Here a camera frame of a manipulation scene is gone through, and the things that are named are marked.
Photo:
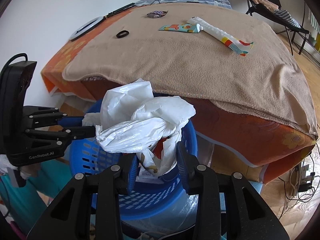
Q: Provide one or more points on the brown Snickers wrapper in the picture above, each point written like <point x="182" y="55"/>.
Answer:
<point x="156" y="14"/>

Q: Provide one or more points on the long white snack wrapper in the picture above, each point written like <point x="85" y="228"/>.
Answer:
<point x="238" y="46"/>

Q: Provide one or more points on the white ring light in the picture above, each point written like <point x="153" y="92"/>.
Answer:
<point x="86" y="28"/>

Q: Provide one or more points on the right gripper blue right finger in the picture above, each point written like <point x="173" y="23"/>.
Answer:
<point x="187" y="164"/>

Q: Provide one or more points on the striped garment on chair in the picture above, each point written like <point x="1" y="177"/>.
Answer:
<point x="285" y="16"/>

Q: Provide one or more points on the beige fleece blanket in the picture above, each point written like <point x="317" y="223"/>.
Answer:
<point x="267" y="82"/>

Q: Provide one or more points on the yellow crate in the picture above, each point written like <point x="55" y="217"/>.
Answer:
<point x="317" y="43"/>

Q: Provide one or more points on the black folding chair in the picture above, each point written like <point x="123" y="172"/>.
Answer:
<point x="289" y="30"/>

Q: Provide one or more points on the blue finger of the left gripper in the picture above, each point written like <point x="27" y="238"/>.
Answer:
<point x="71" y="121"/>
<point x="81" y="132"/>

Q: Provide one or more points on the white plastic bag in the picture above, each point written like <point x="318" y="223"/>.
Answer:
<point x="119" y="104"/>
<point x="152" y="133"/>

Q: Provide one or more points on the black ring light stand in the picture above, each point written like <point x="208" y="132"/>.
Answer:
<point x="128" y="6"/>

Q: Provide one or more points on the blue orange-print tube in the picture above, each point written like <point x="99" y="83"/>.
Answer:
<point x="186" y="28"/>

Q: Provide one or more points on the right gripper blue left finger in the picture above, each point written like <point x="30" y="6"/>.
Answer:
<point x="132" y="173"/>

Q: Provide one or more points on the beige clothes on chair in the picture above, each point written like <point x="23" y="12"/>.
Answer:
<point x="267" y="4"/>

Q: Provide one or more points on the white radiator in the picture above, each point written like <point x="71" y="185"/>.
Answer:
<point x="313" y="21"/>

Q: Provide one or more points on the blue plastic laundry basket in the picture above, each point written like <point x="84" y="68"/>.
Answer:
<point x="145" y="200"/>

